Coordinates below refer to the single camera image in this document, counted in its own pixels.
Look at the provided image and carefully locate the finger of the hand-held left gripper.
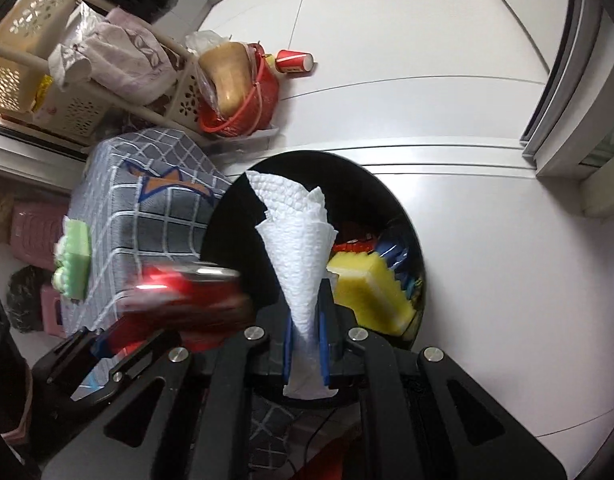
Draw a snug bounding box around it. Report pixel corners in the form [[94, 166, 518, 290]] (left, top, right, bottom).
[[93, 319, 182, 369]]

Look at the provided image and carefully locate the red plastic basket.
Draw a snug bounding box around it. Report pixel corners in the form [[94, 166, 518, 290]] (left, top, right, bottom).
[[197, 42, 281, 139]]

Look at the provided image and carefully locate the red can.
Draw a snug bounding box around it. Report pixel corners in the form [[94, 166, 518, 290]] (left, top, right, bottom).
[[119, 262, 254, 356]]

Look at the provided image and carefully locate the red paper cup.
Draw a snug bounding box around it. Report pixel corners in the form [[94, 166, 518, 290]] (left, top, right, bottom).
[[275, 49, 316, 75]]

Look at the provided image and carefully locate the blue plastic bag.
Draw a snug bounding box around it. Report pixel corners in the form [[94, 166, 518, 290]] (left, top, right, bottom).
[[374, 236, 423, 307]]

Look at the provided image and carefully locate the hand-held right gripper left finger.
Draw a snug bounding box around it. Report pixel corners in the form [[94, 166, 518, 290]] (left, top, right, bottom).
[[39, 307, 297, 480]]

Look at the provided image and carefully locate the yellow sponge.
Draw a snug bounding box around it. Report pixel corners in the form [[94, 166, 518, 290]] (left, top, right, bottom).
[[327, 251, 418, 335]]

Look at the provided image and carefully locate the pink floral cloth bag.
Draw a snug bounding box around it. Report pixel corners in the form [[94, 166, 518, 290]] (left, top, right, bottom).
[[47, 7, 181, 112]]

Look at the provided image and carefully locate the white paper towel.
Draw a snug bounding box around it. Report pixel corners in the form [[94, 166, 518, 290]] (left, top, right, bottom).
[[244, 170, 339, 401]]

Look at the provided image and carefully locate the small pink plastic stool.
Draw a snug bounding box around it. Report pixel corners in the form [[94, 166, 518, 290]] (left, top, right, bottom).
[[39, 282, 70, 337]]

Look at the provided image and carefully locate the beige plastic storage rack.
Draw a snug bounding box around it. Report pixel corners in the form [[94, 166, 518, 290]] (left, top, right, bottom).
[[0, 0, 223, 144]]

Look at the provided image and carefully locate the dark cloth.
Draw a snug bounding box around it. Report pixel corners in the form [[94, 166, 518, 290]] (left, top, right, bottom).
[[0, 274, 42, 480]]

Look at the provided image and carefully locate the grey checkered tablecloth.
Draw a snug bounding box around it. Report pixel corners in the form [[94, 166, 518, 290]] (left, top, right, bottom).
[[62, 128, 361, 480]]

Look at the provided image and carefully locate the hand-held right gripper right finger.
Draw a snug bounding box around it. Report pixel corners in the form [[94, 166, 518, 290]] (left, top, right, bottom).
[[317, 279, 569, 480]]

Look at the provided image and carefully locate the black mesh bag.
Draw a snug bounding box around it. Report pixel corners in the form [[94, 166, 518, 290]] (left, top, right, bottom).
[[7, 265, 53, 334]]

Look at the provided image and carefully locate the black trash bin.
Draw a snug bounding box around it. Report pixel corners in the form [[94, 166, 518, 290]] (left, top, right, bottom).
[[199, 149, 429, 356]]

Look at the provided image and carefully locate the green wavy sponge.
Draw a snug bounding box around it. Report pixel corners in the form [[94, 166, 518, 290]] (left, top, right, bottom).
[[53, 218, 93, 301]]

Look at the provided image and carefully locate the red snack packet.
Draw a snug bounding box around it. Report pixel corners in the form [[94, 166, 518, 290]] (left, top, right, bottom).
[[331, 232, 381, 257]]

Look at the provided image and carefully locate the sliding door frame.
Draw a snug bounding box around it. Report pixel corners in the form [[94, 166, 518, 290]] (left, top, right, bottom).
[[519, 0, 614, 177]]

